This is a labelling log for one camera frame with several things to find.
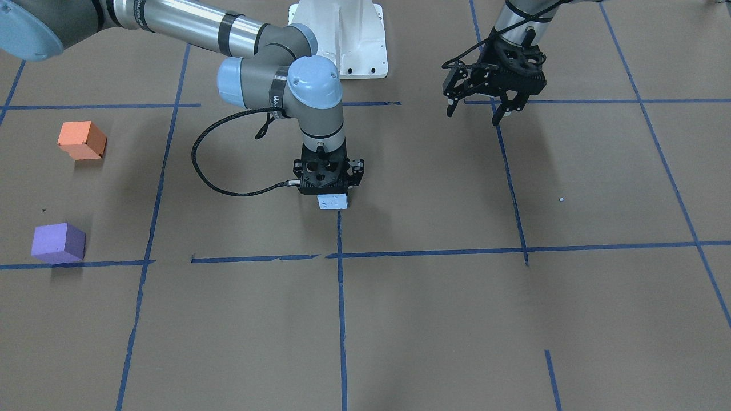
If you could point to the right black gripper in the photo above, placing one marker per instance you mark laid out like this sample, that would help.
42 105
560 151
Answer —
357 170

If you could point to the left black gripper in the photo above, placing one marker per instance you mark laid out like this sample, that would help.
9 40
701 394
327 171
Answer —
489 75

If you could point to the light blue foam block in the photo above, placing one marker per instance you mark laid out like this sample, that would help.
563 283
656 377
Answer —
333 201

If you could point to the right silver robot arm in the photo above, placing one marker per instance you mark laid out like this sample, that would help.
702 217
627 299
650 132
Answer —
267 70

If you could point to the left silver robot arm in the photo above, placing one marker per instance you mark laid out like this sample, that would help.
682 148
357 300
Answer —
524 22

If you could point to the orange foam block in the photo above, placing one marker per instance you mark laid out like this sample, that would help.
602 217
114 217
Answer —
82 140

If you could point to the purple foam block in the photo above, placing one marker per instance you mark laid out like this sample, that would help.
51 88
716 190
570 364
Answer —
58 243

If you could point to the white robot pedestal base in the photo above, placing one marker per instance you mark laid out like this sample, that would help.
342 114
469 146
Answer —
349 33

